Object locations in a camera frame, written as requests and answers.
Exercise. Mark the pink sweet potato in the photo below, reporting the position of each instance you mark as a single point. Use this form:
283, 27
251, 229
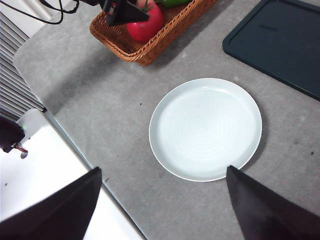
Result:
141, 2

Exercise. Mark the pale grey round plate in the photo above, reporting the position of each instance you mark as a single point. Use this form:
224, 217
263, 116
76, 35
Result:
205, 130

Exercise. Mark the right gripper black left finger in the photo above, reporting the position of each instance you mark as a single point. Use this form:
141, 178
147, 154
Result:
55, 215

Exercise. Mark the brown wicker basket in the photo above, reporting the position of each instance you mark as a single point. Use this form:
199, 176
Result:
117, 40

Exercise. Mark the red tomato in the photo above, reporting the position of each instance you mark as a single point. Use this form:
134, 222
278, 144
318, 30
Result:
147, 30

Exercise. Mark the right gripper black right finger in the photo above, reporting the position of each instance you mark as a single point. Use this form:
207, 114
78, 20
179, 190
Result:
270, 217

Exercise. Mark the dark rectangular tray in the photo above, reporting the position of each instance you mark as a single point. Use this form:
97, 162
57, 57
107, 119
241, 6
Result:
280, 42

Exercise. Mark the grey ribbed panel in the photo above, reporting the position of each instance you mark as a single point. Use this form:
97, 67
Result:
12, 75

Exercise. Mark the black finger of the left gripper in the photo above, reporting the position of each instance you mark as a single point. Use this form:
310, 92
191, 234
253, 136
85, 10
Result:
130, 15

